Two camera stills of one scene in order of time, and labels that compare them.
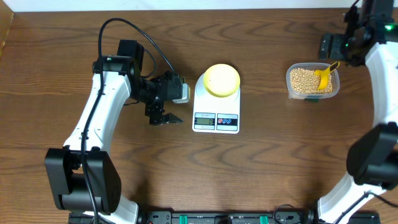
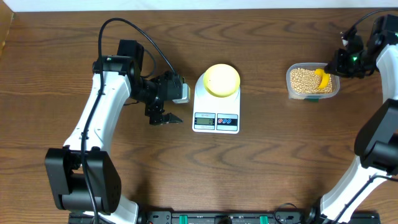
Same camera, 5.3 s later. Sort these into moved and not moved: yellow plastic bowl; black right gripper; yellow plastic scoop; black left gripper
Moved: black right gripper
Not moved: yellow plastic scoop; black left gripper; yellow plastic bowl
